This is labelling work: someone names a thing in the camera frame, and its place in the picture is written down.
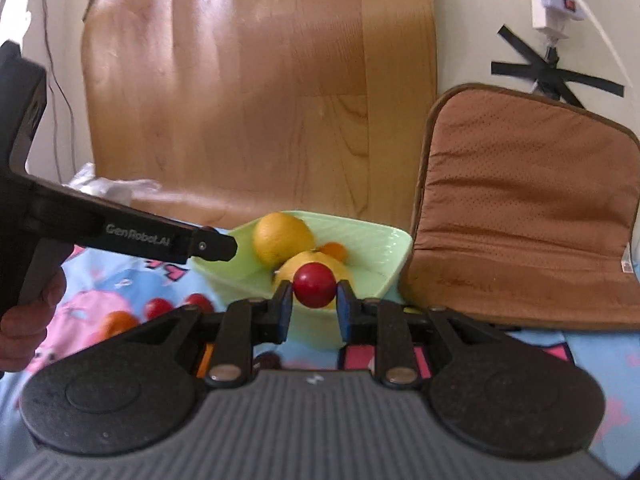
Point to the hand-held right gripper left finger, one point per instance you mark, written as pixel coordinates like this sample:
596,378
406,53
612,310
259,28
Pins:
282,312

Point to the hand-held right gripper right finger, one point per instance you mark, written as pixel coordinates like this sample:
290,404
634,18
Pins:
344,316

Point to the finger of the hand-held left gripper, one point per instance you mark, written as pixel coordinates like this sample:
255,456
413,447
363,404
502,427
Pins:
215,246

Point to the light green square bowl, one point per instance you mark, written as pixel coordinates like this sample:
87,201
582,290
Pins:
372,250

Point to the person's left hand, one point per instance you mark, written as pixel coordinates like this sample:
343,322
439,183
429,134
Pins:
25,335

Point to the dark red cherry tomato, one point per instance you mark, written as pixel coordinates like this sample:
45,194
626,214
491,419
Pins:
267,360

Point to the white plastic bag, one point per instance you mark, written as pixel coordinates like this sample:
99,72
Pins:
100,185

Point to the yellow lemon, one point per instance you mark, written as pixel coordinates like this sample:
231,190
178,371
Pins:
312,259

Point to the small orange tangerine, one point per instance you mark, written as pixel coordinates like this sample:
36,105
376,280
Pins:
335,251

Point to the large yellow orange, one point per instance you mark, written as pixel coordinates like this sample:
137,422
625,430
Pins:
281,240

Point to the wood-pattern board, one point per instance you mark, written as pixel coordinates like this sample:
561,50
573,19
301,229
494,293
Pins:
225,85

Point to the brown seat cushion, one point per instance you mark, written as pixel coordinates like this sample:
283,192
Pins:
515,200

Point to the black tape strip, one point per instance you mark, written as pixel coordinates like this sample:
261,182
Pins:
590,80
520,46

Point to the white power strip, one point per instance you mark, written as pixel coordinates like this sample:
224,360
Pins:
547,5

